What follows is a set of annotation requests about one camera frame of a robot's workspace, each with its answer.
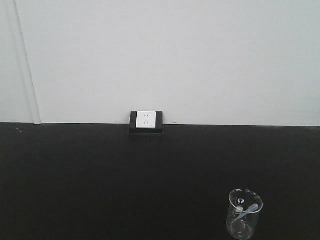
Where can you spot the white power socket black box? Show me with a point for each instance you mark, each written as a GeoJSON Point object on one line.
{"type": "Point", "coordinates": [146, 122]}

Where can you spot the clear plastic pipette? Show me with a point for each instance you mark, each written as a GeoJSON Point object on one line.
{"type": "Point", "coordinates": [251, 210]}

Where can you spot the clear glass beaker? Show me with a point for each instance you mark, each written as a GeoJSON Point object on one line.
{"type": "Point", "coordinates": [239, 200]}

